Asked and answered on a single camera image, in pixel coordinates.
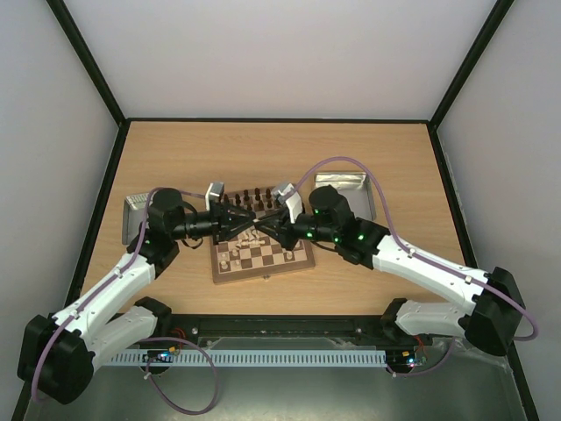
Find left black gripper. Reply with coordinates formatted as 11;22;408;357
171;199;256;245

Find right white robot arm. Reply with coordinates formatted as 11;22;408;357
255;185;524;356

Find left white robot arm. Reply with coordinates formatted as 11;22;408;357
17;182;255;403

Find pile of white pieces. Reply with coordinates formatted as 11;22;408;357
235;228;266;248

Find dark chess pieces row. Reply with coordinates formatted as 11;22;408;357
224;186;281;216

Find wooden chess board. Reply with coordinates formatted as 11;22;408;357
209;182;316;285

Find yellow metal tin box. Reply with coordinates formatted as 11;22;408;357
314;172;376;221

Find silver metal tin lid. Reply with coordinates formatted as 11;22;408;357
121;193;148;246

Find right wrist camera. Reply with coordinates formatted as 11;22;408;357
272;182;302;224

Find black mounting rail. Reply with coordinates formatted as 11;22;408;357
169;314;434;347

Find black enclosure frame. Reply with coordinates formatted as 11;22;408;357
8;0;544;421

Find light blue cable duct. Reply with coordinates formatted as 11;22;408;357
105;349;387;367

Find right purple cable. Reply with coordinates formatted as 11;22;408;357
284;156;540;379

